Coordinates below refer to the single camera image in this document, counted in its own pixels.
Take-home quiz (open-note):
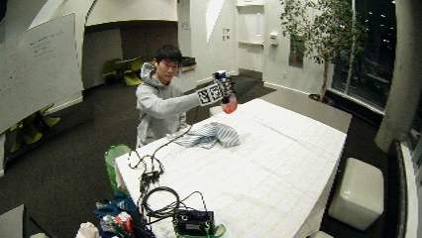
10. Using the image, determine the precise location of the spray bottle with pink liquid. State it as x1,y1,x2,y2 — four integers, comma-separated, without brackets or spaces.
212,69,240,115

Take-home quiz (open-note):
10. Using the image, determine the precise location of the white cube of black markers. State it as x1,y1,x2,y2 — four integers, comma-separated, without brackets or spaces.
197,79,233,107

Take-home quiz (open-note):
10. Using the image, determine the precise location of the white cube stool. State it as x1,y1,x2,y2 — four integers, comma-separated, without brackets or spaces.
327,157,385,232
209,105,226,117

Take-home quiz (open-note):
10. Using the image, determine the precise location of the blue white striped cloth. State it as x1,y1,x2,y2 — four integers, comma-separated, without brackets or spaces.
166,121,241,150

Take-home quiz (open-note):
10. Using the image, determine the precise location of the the person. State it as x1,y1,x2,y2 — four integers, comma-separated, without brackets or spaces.
134,44,205,149

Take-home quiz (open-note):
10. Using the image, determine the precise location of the yellow-green lounge chair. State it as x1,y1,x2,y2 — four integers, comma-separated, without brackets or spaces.
101,56,146,87
7,103,63,154

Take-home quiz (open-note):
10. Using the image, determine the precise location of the white table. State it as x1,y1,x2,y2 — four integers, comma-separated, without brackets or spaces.
113,97,349,238

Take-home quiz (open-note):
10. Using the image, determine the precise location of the indoor tree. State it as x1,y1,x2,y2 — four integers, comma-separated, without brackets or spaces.
280,0,369,100

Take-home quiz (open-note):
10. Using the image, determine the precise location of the green translucent chair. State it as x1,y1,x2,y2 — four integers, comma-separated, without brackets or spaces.
103,143,133,193

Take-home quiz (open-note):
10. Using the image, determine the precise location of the white round pillar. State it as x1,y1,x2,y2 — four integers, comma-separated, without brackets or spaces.
373,0,422,154

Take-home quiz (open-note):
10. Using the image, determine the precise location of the black electronic box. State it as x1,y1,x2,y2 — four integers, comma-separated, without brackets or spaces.
173,209,216,237

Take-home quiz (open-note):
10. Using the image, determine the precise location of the blue cloth bag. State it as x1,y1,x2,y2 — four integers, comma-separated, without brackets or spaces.
92,190,142,220

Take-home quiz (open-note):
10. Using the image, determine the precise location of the large whiteboard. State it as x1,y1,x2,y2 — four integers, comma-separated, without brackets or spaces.
0,12,85,134

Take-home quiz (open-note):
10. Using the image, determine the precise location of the small black cable hub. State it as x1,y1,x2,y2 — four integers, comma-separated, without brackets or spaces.
138,170,162,186

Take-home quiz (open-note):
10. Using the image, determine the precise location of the coiled black cable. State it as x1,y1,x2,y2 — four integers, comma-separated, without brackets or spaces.
138,185,209,223

